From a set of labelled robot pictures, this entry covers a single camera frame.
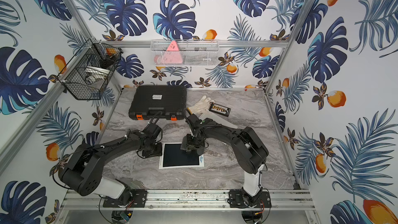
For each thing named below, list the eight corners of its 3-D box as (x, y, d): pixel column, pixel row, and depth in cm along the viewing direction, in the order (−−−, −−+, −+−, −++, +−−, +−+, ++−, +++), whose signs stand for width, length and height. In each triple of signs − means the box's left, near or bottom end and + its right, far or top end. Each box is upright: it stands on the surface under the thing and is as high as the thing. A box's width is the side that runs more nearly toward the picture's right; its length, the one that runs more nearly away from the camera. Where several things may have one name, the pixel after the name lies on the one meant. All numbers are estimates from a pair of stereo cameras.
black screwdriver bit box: (206, 109, 111) (206, 107, 109) (210, 103, 115) (210, 101, 113) (227, 117, 107) (228, 115, 105) (230, 110, 111) (231, 108, 109)
